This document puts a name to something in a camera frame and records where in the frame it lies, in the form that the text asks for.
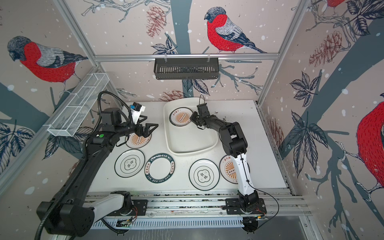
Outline white flower plate left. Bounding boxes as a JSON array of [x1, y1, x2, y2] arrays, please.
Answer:
[[115, 149, 146, 178]]

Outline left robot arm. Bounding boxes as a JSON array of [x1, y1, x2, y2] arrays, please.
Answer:
[[35, 122, 159, 240]]

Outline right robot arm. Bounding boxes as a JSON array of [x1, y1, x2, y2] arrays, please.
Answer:
[[191, 103, 259, 213]]

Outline black wall-mounted basket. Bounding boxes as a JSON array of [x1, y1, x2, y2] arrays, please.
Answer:
[[154, 58, 220, 80]]

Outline horizontal aluminium frame bar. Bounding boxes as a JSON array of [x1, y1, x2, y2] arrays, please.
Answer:
[[94, 53, 280, 63]]

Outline black corrugated cable left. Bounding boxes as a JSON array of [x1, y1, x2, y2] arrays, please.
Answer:
[[33, 90, 134, 240]]

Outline white flower plate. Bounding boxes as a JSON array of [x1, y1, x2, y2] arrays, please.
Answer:
[[115, 149, 146, 178], [189, 159, 220, 191]]

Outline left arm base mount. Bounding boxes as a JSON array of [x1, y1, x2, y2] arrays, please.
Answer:
[[107, 200, 148, 217]]

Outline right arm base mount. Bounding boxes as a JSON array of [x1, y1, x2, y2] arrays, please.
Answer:
[[224, 197, 267, 216]]

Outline white flower plate centre right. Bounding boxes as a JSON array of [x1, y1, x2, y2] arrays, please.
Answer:
[[189, 159, 220, 191]]

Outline white wire mesh shelf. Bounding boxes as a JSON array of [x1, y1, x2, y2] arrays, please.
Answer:
[[48, 73, 110, 137]]

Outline orange sunburst plate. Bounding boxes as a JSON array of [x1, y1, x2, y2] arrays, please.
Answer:
[[169, 107, 193, 127], [125, 133, 152, 149], [219, 155, 238, 184]]

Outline green ring plate front centre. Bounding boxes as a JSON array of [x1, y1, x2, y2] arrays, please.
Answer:
[[145, 153, 176, 184]]

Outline black thin cable right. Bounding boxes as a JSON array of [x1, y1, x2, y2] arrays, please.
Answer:
[[239, 152, 280, 229]]

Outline white plastic bin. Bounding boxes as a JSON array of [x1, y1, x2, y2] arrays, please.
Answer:
[[164, 98, 219, 157]]

